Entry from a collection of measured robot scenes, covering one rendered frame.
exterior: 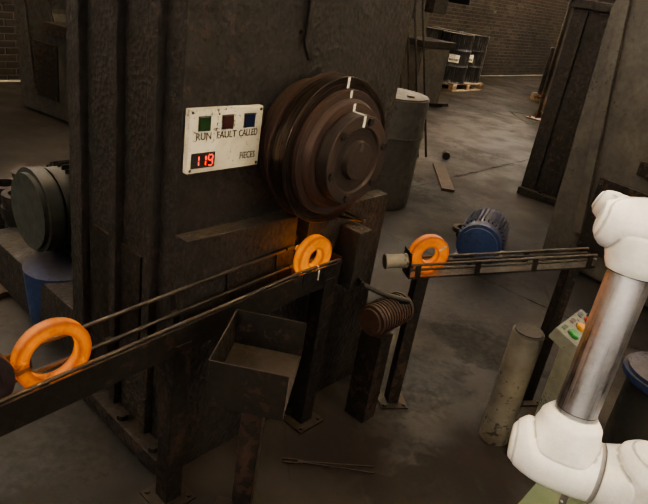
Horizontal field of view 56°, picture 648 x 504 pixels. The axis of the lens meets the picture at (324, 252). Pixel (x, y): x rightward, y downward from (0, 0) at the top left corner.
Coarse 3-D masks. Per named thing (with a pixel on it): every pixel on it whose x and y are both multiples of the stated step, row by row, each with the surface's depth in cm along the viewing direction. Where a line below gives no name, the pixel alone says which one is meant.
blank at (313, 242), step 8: (304, 240) 202; (312, 240) 201; (320, 240) 204; (328, 240) 207; (304, 248) 200; (312, 248) 202; (320, 248) 206; (328, 248) 209; (296, 256) 201; (304, 256) 201; (320, 256) 209; (328, 256) 211; (296, 264) 202; (304, 264) 203; (312, 264) 209
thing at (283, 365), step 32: (256, 320) 172; (288, 320) 171; (224, 352) 164; (256, 352) 173; (288, 352) 175; (224, 384) 150; (256, 384) 149; (288, 384) 164; (256, 416) 169; (256, 448) 173
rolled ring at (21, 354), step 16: (48, 320) 142; (64, 320) 144; (32, 336) 138; (48, 336) 141; (80, 336) 148; (16, 352) 138; (32, 352) 140; (80, 352) 150; (16, 368) 138; (64, 368) 150; (32, 384) 143
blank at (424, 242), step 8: (416, 240) 229; (424, 240) 227; (432, 240) 228; (440, 240) 229; (416, 248) 228; (424, 248) 229; (440, 248) 231; (448, 248) 232; (416, 256) 230; (440, 256) 232; (424, 272) 234; (432, 272) 235
